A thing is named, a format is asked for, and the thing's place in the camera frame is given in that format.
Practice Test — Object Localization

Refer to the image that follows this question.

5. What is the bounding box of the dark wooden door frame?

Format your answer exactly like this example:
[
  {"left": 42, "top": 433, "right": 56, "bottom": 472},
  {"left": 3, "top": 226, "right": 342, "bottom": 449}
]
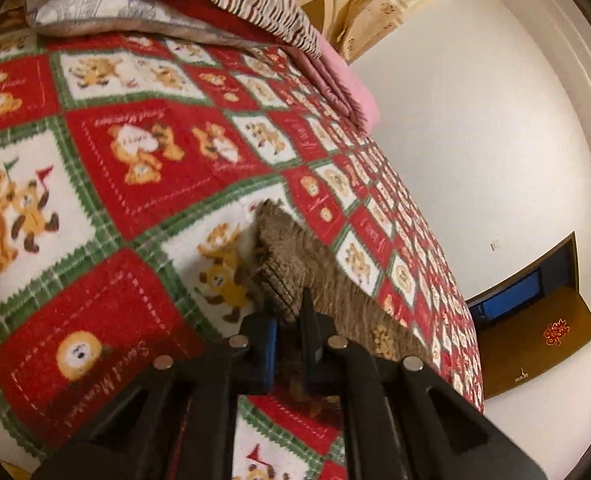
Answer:
[{"left": 465, "top": 232, "right": 581, "bottom": 333}]

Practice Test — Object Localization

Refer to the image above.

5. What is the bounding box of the brown striped knit sweater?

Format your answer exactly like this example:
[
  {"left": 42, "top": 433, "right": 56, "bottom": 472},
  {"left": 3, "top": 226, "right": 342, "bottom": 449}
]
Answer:
[{"left": 236, "top": 199, "right": 443, "bottom": 406}]

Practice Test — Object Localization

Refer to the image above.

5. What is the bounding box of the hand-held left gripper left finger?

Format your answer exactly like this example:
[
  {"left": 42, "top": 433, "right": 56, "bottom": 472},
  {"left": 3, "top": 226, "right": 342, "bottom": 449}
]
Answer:
[{"left": 33, "top": 316, "right": 279, "bottom": 480}]

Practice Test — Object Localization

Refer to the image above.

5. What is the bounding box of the red bear print blanket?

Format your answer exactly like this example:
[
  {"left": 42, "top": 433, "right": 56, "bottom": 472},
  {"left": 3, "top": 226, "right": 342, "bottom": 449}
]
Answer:
[{"left": 0, "top": 30, "right": 486, "bottom": 480}]

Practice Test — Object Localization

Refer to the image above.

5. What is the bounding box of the grey patterned pillow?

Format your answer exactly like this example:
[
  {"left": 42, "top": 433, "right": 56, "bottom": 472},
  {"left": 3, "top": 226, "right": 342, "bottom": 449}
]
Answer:
[{"left": 26, "top": 0, "right": 296, "bottom": 56}]

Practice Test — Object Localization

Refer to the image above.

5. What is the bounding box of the brown wooden door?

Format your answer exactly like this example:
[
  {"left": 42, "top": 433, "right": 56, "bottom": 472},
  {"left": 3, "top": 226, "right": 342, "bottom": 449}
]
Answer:
[{"left": 475, "top": 287, "right": 591, "bottom": 401}]

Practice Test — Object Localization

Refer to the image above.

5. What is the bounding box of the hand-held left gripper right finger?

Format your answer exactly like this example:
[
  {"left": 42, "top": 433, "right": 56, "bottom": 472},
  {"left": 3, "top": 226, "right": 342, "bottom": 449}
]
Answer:
[{"left": 299, "top": 287, "right": 549, "bottom": 480}]

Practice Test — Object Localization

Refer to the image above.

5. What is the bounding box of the red paper door decoration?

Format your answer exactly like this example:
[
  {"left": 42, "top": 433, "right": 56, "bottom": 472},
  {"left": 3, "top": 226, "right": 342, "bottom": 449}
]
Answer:
[{"left": 543, "top": 317, "right": 573, "bottom": 346}]

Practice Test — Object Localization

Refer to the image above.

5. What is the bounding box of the pink folded blanket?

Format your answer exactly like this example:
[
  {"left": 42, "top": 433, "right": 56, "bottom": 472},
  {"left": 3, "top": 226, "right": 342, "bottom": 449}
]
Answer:
[{"left": 295, "top": 35, "right": 381, "bottom": 133}]

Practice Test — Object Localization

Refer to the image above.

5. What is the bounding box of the brown cream headboard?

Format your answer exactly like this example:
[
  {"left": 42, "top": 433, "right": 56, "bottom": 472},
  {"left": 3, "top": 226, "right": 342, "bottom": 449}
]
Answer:
[{"left": 266, "top": 0, "right": 356, "bottom": 46}]

